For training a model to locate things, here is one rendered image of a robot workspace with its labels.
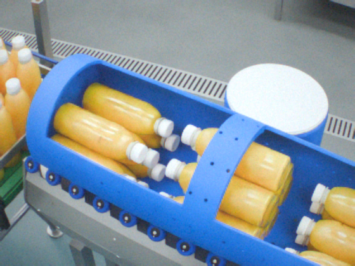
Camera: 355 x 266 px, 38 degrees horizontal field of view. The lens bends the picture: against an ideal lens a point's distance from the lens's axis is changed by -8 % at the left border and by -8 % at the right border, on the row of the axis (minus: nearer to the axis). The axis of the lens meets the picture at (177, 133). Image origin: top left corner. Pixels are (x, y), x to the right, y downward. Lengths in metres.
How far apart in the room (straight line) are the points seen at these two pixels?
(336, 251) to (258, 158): 0.26
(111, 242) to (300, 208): 0.46
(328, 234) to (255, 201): 0.17
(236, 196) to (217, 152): 0.09
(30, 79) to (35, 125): 0.33
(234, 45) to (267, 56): 0.21
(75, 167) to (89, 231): 0.25
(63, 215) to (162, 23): 2.33
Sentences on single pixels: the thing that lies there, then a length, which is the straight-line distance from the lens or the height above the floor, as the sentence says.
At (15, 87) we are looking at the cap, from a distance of 1.37.
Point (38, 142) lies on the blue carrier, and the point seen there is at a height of 1.12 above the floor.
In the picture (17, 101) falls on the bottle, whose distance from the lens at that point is 1.38.
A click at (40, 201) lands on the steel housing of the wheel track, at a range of 1.42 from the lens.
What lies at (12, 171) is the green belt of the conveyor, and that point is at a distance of 1.46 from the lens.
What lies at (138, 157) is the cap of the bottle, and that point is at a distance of 1.11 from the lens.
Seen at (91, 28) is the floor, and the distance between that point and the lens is 3.56.
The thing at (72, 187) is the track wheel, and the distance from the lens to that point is 1.29.
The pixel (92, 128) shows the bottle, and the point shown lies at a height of 1.16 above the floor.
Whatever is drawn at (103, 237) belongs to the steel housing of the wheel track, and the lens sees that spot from 1.32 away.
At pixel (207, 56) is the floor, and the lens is 3.26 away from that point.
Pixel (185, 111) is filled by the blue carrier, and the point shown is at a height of 1.10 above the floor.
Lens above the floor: 1.95
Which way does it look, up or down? 45 degrees down
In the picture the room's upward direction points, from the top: straight up
